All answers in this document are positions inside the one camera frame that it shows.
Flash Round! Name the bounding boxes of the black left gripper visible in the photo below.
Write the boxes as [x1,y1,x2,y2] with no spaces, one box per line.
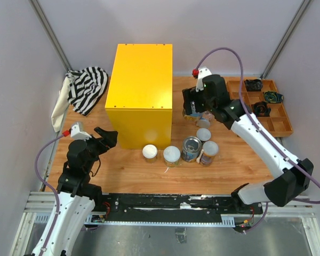
[81,126,118,172]

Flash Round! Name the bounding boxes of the blue Progresso soup can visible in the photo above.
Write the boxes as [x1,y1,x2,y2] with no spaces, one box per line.
[181,136,202,162]
[182,101,203,122]

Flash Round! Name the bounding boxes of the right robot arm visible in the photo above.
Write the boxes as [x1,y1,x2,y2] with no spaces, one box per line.
[182,75,314,213]

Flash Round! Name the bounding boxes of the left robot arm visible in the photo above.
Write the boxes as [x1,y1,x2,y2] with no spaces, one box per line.
[31,124,118,255]

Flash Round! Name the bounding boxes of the lying blue porridge can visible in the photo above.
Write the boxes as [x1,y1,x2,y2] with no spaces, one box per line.
[196,111,214,129]

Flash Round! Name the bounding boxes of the white-lid can near soup cans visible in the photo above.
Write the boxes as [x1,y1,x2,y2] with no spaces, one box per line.
[196,128,212,142]

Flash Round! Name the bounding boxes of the small yellow white-lid can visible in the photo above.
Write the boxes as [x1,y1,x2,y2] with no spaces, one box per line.
[142,144,158,163]

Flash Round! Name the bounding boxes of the yellow wooden cabinet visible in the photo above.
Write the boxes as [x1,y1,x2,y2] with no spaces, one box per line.
[105,44,173,149]

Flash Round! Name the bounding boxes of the black white striped cloth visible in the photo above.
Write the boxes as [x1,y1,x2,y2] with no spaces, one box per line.
[66,67,109,116]

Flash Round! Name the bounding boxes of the cream white cloth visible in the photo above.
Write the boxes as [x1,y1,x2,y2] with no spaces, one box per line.
[51,77,70,133]

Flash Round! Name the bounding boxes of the purple-label can with spoon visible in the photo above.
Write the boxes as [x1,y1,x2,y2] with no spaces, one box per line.
[196,141,219,166]

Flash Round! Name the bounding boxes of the yellow-green can clear lid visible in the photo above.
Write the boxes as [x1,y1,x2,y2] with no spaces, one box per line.
[163,146,181,167]

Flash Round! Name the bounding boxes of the black rolled sock top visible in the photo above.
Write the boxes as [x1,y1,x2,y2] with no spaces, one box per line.
[244,79,263,92]

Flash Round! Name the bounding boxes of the black orange rolled sock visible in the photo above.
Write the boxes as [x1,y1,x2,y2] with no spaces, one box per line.
[252,101,271,117]

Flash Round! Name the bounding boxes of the green patterned rolled sock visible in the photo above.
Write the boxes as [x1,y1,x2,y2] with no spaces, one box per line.
[263,91,284,103]

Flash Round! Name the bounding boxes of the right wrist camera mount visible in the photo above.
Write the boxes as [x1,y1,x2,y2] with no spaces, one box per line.
[192,67,212,92]

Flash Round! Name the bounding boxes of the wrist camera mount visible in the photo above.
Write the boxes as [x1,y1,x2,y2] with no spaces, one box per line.
[192,67,212,92]
[62,122,92,141]

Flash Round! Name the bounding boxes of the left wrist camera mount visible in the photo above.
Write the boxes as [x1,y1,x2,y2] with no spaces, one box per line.
[62,122,92,141]

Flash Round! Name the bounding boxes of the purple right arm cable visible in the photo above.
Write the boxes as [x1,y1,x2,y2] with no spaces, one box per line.
[196,47,320,235]

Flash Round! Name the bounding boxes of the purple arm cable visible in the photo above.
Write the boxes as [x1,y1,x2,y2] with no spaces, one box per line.
[34,132,70,256]
[196,47,320,235]

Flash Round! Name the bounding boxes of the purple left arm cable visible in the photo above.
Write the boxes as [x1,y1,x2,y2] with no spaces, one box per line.
[34,132,70,256]

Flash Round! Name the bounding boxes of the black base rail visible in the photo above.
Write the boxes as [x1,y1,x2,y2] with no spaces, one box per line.
[90,193,263,225]

